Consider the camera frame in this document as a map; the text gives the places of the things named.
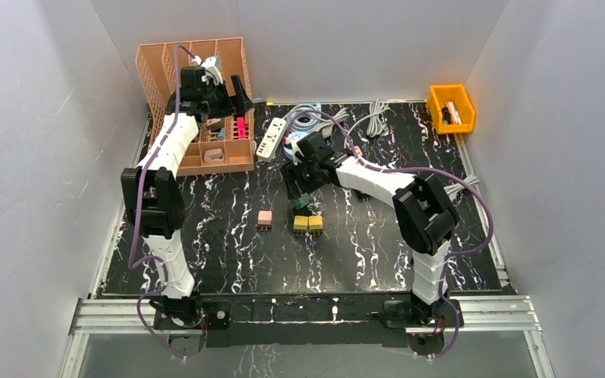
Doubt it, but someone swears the black power strip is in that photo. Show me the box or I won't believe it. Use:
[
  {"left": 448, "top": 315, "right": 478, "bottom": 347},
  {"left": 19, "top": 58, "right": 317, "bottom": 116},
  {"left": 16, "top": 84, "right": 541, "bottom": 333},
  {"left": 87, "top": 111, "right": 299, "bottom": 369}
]
[{"left": 354, "top": 190, "right": 373, "bottom": 202}]

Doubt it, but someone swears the white power strip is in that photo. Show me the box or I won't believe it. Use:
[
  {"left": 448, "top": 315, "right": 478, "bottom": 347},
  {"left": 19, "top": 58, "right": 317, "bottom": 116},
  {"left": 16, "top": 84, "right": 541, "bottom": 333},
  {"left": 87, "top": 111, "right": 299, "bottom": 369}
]
[{"left": 256, "top": 117, "right": 287, "bottom": 162}]

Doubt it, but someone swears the yellow plug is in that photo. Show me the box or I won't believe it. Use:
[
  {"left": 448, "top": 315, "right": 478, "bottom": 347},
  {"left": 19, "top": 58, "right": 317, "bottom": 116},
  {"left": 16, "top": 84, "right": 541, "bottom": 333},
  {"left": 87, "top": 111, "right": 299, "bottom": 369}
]
[
  {"left": 308, "top": 215, "right": 324, "bottom": 235},
  {"left": 292, "top": 215, "right": 309, "bottom": 235}
]

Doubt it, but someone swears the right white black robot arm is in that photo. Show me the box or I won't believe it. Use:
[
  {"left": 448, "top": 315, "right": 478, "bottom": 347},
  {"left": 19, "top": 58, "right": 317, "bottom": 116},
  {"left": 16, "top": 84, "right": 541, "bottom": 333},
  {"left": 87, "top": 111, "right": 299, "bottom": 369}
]
[{"left": 280, "top": 132, "right": 458, "bottom": 326}]

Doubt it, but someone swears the right side white cable bundle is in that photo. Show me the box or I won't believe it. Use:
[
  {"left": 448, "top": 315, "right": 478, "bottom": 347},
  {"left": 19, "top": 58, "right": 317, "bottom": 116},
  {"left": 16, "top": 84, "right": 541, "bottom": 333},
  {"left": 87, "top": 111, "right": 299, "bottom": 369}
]
[{"left": 446, "top": 174, "right": 481, "bottom": 197}]

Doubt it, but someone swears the pink plug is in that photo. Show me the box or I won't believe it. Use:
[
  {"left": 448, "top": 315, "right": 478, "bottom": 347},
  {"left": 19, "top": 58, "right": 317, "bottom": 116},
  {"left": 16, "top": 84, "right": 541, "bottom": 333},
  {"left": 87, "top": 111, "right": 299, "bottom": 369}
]
[{"left": 257, "top": 210, "right": 273, "bottom": 230}]

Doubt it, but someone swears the aluminium base frame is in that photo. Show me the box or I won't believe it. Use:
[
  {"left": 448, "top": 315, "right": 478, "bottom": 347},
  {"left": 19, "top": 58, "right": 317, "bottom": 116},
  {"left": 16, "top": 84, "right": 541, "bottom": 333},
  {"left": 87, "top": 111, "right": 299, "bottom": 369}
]
[{"left": 60, "top": 293, "right": 554, "bottom": 377}]

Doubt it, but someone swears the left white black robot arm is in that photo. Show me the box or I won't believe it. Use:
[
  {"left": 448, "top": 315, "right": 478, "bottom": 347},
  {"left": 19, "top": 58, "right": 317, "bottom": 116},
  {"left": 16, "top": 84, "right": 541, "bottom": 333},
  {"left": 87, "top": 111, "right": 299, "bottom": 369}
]
[{"left": 121, "top": 66, "right": 253, "bottom": 328}]

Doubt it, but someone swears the round blue power socket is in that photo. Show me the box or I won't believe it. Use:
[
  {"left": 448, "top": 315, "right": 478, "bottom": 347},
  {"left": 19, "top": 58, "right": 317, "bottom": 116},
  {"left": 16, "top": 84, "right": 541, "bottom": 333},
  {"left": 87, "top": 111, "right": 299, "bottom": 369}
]
[{"left": 284, "top": 139, "right": 300, "bottom": 165}]

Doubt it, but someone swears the orange storage bin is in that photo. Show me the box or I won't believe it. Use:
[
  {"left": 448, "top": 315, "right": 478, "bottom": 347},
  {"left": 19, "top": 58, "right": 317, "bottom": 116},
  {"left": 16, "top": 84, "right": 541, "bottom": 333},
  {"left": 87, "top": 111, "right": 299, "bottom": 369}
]
[{"left": 426, "top": 84, "right": 476, "bottom": 134}]

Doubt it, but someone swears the coiled grey cable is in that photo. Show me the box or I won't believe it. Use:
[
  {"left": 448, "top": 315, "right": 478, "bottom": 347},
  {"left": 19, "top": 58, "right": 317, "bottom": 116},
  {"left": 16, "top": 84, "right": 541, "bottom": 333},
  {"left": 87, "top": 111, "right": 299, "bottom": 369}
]
[{"left": 284, "top": 103, "right": 351, "bottom": 138}]

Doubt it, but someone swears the green plug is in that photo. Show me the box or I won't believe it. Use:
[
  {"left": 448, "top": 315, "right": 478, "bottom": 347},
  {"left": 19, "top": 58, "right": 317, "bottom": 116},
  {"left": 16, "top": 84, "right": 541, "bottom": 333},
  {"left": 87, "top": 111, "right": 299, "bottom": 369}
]
[{"left": 291, "top": 194, "right": 310, "bottom": 210}]

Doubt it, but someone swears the pink file organizer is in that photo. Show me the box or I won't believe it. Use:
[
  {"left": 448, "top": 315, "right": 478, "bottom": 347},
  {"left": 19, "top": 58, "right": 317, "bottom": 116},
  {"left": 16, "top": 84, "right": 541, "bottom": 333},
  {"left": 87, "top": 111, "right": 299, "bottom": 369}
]
[{"left": 135, "top": 37, "right": 254, "bottom": 176}]

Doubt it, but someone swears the bundled white cable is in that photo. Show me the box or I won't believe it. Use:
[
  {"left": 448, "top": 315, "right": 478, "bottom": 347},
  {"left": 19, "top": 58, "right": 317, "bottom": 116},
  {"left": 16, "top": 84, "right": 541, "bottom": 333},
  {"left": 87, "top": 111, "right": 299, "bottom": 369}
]
[{"left": 343, "top": 100, "right": 392, "bottom": 150}]

